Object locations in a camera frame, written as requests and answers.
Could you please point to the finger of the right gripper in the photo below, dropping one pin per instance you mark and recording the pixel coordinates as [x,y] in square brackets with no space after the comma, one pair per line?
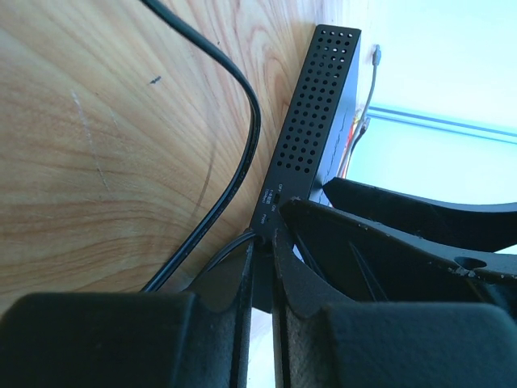
[488,228]
[368,261]

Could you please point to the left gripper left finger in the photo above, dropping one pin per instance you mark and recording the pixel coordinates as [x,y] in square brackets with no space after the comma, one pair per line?
[196,338]

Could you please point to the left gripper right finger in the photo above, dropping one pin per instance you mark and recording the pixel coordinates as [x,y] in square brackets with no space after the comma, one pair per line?
[324,339]

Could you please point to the black network switch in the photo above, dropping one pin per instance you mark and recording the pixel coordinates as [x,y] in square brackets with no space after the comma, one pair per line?
[311,142]

